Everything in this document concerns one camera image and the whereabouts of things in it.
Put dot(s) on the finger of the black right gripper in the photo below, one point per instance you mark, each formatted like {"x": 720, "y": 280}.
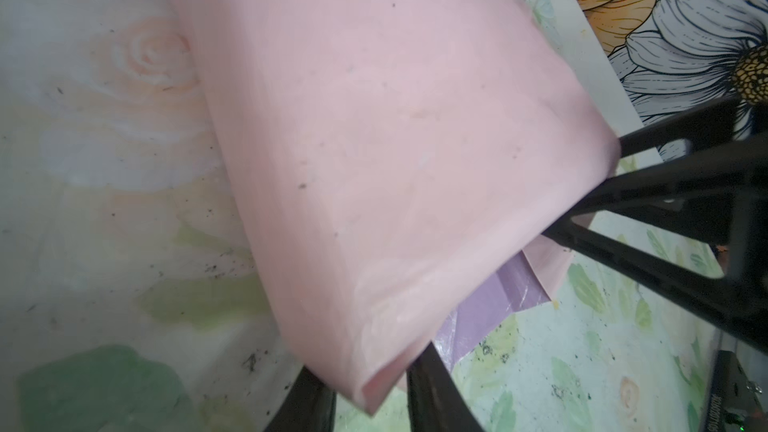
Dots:
{"x": 714, "y": 171}
{"x": 736, "y": 302}

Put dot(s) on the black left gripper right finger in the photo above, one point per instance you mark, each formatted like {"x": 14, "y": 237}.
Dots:
{"x": 434, "y": 402}

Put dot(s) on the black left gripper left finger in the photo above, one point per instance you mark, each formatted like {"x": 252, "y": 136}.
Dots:
{"x": 310, "y": 406}

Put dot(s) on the purple wrapping paper sheet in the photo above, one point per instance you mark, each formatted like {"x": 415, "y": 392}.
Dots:
{"x": 387, "y": 157}

